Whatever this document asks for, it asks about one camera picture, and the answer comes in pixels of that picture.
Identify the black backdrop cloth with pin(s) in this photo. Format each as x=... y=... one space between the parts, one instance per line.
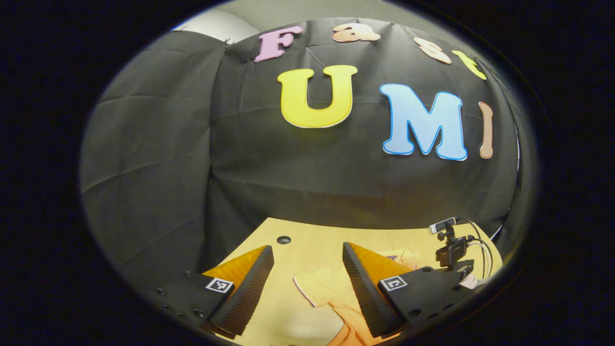
x=288 y=182

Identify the orange T-shirt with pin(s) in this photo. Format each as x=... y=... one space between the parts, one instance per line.
x=331 y=293

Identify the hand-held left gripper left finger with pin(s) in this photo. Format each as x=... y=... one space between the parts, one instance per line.
x=245 y=295

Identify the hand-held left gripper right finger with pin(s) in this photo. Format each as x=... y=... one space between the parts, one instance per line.
x=370 y=298

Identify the round black table grommet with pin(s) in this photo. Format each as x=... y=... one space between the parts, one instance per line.
x=283 y=239

